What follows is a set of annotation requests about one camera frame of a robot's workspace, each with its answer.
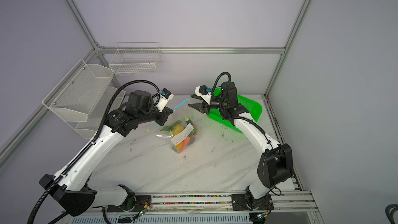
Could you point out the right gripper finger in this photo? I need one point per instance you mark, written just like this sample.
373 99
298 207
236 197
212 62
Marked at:
199 97
201 107

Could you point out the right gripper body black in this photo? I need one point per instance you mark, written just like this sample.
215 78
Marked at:
217 103

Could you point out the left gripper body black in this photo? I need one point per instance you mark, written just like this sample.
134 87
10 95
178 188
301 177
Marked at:
152 115

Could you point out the clear zip bag blue zipper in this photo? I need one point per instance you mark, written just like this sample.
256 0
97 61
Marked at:
181 111

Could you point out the yellow lemon toy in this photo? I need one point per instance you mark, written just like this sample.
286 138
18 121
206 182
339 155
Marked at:
178 129

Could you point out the orange carrot toy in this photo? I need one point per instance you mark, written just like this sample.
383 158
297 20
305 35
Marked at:
183 144

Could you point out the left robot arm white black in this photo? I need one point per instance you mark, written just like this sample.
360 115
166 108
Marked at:
69 186

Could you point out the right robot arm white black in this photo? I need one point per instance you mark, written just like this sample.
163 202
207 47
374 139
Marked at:
275 159

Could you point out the green plastic basket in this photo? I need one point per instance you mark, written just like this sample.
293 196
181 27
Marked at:
255 111

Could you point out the white mesh lower shelf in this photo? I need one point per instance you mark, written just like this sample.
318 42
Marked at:
88 129

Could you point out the white mesh shelf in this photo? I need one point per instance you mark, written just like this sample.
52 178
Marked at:
74 98
88 129

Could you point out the white mesh upper shelf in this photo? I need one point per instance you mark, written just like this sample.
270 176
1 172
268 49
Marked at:
74 98

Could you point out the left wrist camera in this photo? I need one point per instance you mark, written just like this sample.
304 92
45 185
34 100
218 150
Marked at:
165 97

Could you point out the white wire wall basket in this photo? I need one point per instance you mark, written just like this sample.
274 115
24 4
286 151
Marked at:
136 58

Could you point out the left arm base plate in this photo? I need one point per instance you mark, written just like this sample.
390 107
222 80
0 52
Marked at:
132 204

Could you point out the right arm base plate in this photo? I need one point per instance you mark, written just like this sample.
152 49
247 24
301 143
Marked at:
244 202

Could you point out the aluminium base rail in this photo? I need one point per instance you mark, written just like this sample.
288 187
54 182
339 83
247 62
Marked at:
288 201

